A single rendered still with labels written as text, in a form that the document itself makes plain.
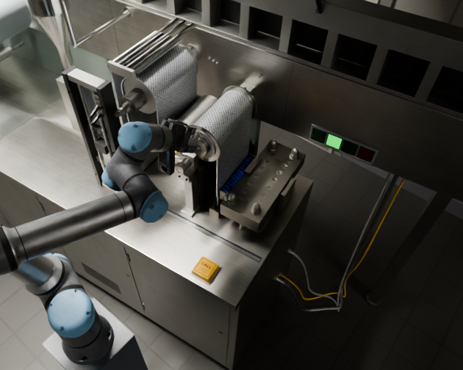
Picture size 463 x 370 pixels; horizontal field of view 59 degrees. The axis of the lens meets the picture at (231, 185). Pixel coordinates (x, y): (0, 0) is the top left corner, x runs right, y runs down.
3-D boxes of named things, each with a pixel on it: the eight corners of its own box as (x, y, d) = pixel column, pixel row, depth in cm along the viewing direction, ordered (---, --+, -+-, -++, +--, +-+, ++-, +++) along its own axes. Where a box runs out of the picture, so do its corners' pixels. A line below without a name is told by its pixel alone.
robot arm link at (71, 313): (69, 356, 116) (54, 338, 106) (51, 318, 123) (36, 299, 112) (108, 331, 121) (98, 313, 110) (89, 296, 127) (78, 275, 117)
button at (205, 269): (191, 273, 145) (191, 270, 143) (202, 258, 149) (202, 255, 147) (208, 283, 142) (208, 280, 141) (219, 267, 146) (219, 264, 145)
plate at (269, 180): (220, 213, 153) (220, 203, 149) (269, 150, 176) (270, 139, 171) (258, 233, 148) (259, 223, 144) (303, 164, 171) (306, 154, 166)
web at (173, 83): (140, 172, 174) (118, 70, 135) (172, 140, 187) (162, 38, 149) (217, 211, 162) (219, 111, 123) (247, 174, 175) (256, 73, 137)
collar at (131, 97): (122, 109, 139) (118, 94, 134) (134, 100, 142) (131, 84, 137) (137, 116, 137) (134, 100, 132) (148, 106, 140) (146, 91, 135)
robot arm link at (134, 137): (109, 142, 103) (126, 113, 100) (134, 142, 113) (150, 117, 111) (130, 161, 101) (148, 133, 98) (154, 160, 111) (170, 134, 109)
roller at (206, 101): (161, 152, 153) (158, 128, 144) (199, 114, 167) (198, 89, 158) (188, 164, 149) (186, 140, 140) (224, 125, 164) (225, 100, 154)
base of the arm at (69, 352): (84, 375, 122) (76, 364, 114) (53, 342, 128) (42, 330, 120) (123, 335, 130) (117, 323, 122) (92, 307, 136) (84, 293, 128)
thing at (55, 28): (64, 129, 190) (20, 9, 147) (86, 112, 198) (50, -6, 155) (87, 140, 186) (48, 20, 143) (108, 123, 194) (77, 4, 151)
